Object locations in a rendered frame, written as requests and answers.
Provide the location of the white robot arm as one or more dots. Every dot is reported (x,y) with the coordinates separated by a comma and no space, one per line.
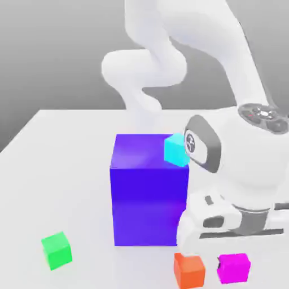
(239,158)

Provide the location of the small magenta cube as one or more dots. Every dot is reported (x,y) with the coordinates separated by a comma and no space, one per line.
(234,268)

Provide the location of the small green cube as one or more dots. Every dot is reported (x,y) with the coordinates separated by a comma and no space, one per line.
(56,250)

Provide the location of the large blue box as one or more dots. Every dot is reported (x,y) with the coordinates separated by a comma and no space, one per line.
(146,192)

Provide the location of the small cyan cube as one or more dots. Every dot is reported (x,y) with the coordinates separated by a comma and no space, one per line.
(175,151)

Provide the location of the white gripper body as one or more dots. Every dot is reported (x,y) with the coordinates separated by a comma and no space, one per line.
(237,242)

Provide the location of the small orange cube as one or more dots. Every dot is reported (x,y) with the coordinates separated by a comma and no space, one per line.
(189,271)

